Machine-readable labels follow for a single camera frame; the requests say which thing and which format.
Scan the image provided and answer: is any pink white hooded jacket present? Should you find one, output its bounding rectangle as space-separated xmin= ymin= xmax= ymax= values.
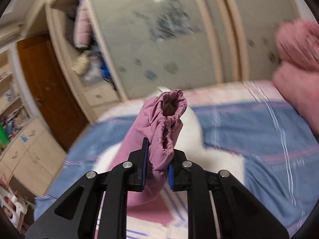
xmin=94 ymin=87 xmax=244 ymax=238

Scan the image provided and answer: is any blue plaid bed sheet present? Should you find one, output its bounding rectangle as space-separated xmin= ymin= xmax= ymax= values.
xmin=34 ymin=101 xmax=318 ymax=235

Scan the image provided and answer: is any beige cloth bag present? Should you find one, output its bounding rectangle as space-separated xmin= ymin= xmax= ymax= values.
xmin=71 ymin=50 xmax=90 ymax=75

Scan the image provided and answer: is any clear plastic storage box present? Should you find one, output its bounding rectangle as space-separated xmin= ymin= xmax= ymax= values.
xmin=83 ymin=56 xmax=102 ymax=86

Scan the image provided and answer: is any light wood side cabinet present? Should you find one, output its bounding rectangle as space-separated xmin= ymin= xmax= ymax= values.
xmin=1 ymin=117 xmax=67 ymax=196

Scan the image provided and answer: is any pink floral mattress cover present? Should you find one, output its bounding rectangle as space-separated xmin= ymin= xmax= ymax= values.
xmin=97 ymin=80 xmax=284 ymax=122

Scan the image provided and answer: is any brown wooden door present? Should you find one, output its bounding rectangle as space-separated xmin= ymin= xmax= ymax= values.
xmin=17 ymin=33 xmax=89 ymax=151

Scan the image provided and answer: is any rolled pink quilt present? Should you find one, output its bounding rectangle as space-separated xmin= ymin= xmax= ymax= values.
xmin=272 ymin=19 xmax=318 ymax=134

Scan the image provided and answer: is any hanging pink puffer jacket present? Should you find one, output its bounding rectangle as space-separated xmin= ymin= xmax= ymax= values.
xmin=74 ymin=0 xmax=92 ymax=49

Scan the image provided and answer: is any beige sliding door wardrobe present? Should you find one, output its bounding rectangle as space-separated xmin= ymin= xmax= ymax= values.
xmin=45 ymin=0 xmax=300 ymax=122

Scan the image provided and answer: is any wall bookshelf with books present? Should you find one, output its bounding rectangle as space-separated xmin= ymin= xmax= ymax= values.
xmin=0 ymin=50 xmax=31 ymax=154

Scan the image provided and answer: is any blue garment in wardrobe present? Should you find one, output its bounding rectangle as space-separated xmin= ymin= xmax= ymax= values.
xmin=99 ymin=57 xmax=111 ymax=79

